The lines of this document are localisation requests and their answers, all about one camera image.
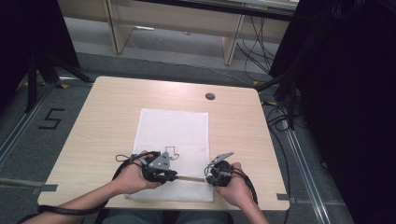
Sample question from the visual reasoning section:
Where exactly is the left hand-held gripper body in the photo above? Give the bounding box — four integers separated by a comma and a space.
141, 150, 176, 185

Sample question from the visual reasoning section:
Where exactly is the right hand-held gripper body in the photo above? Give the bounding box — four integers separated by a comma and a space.
207, 151, 235, 189

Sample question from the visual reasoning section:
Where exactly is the white mesh cloth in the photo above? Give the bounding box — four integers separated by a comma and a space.
125, 107, 215, 203

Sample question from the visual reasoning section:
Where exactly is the person's right hand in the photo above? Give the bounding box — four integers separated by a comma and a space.
214, 161, 250, 209

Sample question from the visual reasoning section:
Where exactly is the person's left hand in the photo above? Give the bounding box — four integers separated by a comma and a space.
115, 150, 163, 196

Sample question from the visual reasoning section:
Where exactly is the black metal stand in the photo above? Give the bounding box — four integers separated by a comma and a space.
23, 49, 95, 114
254, 69, 298, 131

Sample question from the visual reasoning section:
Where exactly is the black curtain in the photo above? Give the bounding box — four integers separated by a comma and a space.
0, 0, 81, 108
268, 0, 396, 224

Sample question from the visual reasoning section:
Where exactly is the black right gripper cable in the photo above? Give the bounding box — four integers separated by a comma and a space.
231, 167, 260, 206

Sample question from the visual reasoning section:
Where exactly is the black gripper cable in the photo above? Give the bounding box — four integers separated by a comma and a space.
36, 150, 162, 217
231, 167, 260, 206

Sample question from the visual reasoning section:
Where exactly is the black floor cable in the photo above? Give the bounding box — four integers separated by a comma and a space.
262, 101, 293, 224

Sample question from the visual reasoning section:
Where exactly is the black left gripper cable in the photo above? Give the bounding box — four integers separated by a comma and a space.
36, 150, 162, 217

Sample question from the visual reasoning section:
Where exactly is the bundle of black cables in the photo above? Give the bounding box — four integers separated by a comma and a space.
235, 14, 279, 77

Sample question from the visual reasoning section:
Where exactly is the wooden desk frame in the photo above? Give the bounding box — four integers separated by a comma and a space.
57, 0, 301, 66

